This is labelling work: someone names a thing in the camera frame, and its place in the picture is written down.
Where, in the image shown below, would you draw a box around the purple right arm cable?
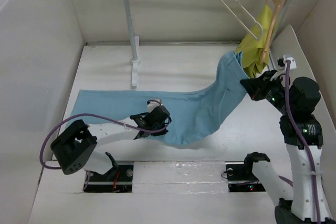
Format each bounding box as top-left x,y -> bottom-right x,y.
285,60 -> 322,224

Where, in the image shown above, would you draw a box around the light blue trousers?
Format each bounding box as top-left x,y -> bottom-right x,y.
71,51 -> 248,145

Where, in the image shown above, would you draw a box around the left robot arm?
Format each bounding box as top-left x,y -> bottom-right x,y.
50,100 -> 171,180

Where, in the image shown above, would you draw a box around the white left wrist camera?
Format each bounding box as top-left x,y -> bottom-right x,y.
147,99 -> 162,112

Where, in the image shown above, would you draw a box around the yellow-green garment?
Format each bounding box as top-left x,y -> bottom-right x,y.
235,4 -> 272,78

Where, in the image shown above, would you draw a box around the wooden hanger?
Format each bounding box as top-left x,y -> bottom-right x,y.
260,0 -> 283,64

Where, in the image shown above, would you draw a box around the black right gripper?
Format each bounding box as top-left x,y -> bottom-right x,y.
241,68 -> 295,114

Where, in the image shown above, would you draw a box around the white plastic hanger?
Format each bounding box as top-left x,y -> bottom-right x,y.
219,0 -> 264,41

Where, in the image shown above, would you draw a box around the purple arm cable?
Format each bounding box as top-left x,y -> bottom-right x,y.
285,60 -> 322,224
39,99 -> 169,190

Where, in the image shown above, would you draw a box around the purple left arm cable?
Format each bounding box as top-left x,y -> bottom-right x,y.
39,99 -> 169,190

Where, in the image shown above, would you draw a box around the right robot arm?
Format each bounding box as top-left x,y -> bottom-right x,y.
240,70 -> 335,223

